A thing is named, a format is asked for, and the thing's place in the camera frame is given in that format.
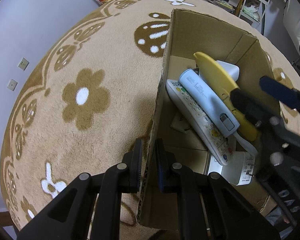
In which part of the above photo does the white plug adapter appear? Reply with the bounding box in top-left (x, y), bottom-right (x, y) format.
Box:
top-left (207, 151), bottom-right (257, 186)

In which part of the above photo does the white padded chair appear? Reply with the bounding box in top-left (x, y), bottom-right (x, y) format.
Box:
top-left (282, 0), bottom-right (300, 63)

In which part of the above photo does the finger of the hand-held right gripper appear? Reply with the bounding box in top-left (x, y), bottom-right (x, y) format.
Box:
top-left (230, 89), bottom-right (300, 182)
top-left (259, 76), bottom-right (300, 113)

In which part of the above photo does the brown cardboard box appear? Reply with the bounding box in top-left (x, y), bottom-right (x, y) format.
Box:
top-left (136, 8), bottom-right (282, 230)

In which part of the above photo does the yellow green oval paddle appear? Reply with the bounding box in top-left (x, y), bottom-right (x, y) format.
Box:
top-left (193, 52), bottom-right (260, 140)

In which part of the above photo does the tan card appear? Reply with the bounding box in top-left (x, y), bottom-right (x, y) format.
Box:
top-left (170, 111), bottom-right (192, 132)

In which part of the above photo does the person's blue jeans leg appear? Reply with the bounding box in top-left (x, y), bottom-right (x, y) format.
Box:
top-left (265, 205), bottom-right (297, 230)

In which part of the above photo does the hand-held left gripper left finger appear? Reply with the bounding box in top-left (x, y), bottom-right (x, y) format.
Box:
top-left (16, 138), bottom-right (143, 240)

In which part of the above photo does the white remote control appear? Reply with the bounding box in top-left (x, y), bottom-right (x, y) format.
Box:
top-left (166, 79), bottom-right (232, 166)

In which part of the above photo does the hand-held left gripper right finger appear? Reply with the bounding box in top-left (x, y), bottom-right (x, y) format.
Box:
top-left (155, 138), bottom-right (282, 240)

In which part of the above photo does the white trolley cart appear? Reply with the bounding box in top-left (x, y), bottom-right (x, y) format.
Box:
top-left (239, 0), bottom-right (270, 30)

